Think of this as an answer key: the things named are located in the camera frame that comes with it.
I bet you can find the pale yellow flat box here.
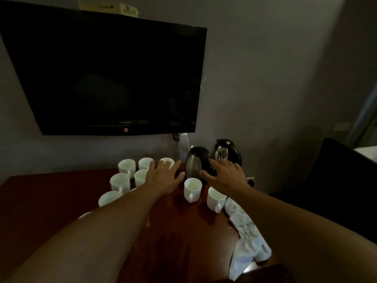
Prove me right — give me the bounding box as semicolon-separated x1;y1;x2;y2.
78;0;139;18

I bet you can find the black chair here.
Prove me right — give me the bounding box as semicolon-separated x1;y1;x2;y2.
271;138;377;245

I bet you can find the white bedding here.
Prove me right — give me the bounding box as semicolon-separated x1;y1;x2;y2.
353;145;377;162

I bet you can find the grey metal frame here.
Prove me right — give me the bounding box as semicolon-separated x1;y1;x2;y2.
344;85;377;148

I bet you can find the black and steel kettle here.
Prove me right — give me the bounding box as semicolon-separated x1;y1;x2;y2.
209;139;243;168

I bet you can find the white cloth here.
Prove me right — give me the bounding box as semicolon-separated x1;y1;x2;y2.
225;197;272;282

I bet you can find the person's left hand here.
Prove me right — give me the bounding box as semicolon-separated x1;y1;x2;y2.
144;160;186;195

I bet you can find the steel kettle with black lid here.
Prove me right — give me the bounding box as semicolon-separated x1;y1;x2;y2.
185;146;217;183

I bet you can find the person's left forearm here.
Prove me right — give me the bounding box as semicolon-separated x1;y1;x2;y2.
5;185;165;283

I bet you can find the black wall television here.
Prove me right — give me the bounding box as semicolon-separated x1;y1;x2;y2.
0;0;207;136

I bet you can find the person's right forearm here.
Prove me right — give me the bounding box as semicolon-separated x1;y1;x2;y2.
232;185;377;283

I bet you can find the dark red wooden table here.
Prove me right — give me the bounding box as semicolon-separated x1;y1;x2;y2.
0;163;283;283

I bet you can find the person's right hand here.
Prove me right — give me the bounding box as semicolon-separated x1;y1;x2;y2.
200;158;251;195

